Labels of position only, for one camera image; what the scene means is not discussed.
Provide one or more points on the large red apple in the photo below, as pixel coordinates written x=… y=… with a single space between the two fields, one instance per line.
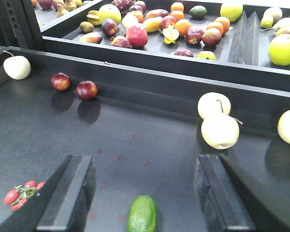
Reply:
x=137 y=35

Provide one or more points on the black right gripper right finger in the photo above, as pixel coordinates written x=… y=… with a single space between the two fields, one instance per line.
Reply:
x=232 y=200

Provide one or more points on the dark red plum left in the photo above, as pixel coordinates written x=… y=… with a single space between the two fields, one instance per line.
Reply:
x=60 y=82

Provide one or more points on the pale pear far left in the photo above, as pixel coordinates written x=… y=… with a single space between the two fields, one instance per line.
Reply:
x=17 y=67

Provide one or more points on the black wooden fruit stand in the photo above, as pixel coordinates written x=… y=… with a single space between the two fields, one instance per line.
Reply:
x=143 y=128

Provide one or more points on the large green apple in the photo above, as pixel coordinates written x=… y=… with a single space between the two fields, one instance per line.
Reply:
x=279 y=50

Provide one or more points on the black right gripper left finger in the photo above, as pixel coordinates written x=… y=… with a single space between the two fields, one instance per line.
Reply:
x=63 y=203

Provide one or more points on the pale pear rear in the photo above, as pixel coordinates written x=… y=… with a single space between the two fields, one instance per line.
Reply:
x=212 y=103

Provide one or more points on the red cherry tomato bunch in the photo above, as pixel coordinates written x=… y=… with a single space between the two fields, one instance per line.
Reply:
x=19 y=195

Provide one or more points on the dark red plum right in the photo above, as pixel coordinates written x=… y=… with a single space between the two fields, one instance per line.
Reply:
x=86 y=90

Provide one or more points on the dark red plum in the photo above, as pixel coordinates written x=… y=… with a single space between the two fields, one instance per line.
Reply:
x=60 y=82
x=86 y=90

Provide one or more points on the green avocado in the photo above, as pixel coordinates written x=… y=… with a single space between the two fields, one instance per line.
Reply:
x=143 y=215

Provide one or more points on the pale pear front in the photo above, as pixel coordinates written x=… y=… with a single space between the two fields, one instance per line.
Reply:
x=220 y=131

